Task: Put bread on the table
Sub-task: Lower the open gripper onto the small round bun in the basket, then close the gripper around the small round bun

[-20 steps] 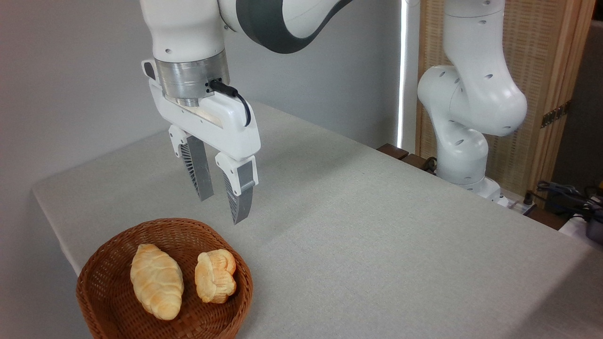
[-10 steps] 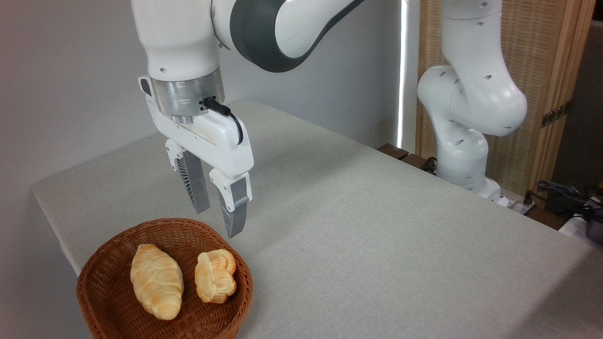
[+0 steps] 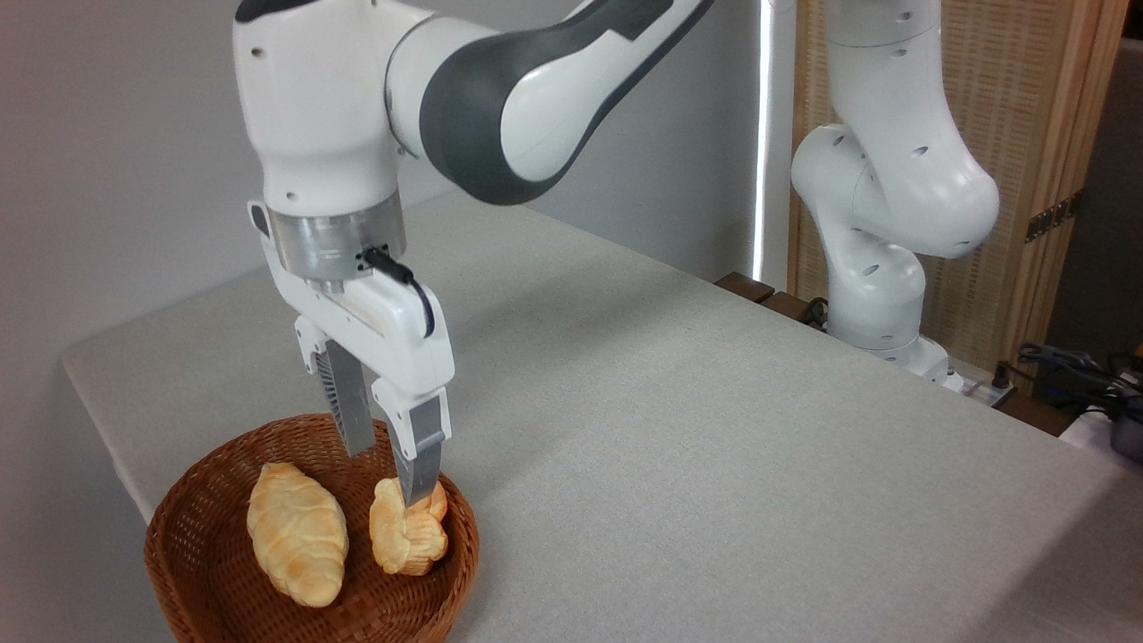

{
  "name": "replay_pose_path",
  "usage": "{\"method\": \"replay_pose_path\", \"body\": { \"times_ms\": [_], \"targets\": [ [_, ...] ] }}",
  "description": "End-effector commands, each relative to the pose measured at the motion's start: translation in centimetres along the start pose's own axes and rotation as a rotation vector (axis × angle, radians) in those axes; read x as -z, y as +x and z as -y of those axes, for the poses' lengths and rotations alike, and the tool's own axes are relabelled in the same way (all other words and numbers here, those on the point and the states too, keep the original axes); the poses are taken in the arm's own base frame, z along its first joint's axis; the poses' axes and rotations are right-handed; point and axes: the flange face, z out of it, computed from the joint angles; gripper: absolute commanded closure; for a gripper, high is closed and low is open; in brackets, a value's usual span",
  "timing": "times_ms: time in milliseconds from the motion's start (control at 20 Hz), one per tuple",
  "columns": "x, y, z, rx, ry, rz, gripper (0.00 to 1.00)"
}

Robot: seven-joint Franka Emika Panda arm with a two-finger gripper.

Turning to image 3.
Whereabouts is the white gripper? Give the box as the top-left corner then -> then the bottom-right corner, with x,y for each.
248,201 -> 455,510

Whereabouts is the small round bread roll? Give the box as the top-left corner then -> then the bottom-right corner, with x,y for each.
369,477 -> 449,577

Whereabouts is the long braided bread roll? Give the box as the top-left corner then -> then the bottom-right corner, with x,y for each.
246,462 -> 350,609

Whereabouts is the brown wicker basket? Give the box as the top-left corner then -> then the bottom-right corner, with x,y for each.
145,413 -> 481,643

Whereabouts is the grey tablecloth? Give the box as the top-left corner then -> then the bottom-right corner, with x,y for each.
61,189 -> 1143,643

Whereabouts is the bright vertical light strip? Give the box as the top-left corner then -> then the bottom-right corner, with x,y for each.
753,0 -> 772,282

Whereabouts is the white power strip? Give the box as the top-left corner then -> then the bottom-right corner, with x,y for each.
938,357 -> 1019,409

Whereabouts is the brass screen hinge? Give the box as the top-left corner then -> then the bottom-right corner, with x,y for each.
1024,195 -> 1081,244

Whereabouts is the wooden rattan folding screen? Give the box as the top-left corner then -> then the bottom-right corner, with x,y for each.
788,0 -> 1130,394

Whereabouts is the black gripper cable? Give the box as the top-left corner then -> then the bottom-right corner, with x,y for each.
362,247 -> 436,338

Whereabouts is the bundle of black cables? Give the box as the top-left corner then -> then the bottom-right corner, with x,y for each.
996,342 -> 1143,421

